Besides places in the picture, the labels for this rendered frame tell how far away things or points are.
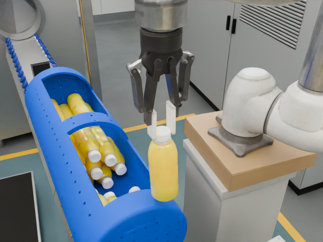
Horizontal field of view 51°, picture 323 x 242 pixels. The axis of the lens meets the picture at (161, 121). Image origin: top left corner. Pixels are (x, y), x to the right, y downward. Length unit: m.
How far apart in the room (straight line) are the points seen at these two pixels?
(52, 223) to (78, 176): 1.54
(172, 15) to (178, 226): 0.57
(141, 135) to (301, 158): 2.00
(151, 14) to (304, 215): 2.20
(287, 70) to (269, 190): 1.22
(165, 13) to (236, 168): 0.72
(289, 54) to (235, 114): 1.27
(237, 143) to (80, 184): 0.57
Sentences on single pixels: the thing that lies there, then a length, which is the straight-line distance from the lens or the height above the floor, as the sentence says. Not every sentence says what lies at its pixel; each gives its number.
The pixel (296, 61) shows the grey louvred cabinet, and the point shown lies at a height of 0.95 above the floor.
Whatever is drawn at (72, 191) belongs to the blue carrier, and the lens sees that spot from 0.95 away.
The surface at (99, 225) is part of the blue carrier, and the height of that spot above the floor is 1.21.
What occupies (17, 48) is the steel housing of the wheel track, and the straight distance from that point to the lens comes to 2.64.
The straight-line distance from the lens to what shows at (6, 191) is 2.57.
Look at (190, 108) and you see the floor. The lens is 3.47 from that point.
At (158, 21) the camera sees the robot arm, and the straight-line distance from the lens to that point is 0.56.
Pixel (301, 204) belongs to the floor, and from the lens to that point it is 2.66.
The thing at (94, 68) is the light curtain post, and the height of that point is 0.92.
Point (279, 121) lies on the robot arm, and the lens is 1.11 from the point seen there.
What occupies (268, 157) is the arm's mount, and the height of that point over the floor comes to 1.08.
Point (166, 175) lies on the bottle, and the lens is 0.75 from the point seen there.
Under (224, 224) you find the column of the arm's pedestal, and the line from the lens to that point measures 1.35.
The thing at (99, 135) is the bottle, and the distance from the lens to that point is 1.22.
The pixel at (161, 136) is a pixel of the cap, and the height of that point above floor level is 1.42.
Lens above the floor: 1.84
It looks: 34 degrees down
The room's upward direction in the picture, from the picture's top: straight up
